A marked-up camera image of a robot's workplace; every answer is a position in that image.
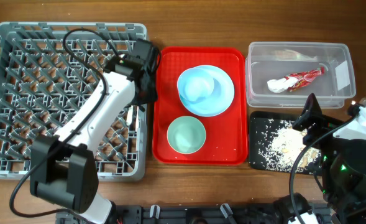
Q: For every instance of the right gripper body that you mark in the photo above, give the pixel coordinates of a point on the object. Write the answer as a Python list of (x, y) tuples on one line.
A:
[(326, 123)]

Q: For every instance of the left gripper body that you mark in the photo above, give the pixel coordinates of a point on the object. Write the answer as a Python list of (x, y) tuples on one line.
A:
[(150, 94)]

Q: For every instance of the red snack wrapper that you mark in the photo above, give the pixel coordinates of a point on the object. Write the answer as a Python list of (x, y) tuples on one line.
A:
[(304, 78)]

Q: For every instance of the white napkin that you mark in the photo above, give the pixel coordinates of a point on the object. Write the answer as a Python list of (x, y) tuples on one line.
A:
[(280, 85)]

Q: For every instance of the rice food scraps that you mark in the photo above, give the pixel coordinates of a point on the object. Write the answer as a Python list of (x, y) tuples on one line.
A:
[(286, 149)]

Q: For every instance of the light blue plate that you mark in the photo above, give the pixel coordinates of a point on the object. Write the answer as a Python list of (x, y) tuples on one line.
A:
[(219, 100)]

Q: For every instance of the green bowl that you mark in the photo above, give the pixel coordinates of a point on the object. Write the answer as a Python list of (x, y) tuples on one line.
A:
[(186, 135)]

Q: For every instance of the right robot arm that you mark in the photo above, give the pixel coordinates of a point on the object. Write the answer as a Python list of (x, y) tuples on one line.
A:
[(343, 166)]

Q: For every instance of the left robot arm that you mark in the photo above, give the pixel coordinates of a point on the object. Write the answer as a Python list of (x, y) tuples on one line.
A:
[(63, 166)]

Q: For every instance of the grey dishwasher rack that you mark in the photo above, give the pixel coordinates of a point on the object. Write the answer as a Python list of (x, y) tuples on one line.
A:
[(47, 72)]

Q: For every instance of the black tray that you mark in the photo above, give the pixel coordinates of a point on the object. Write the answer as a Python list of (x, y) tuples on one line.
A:
[(260, 149)]

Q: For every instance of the clear plastic bin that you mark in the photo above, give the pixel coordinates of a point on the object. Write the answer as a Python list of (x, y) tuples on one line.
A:
[(275, 60)]

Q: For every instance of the red plastic tray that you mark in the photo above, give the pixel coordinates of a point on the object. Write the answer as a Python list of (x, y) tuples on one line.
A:
[(227, 141)]

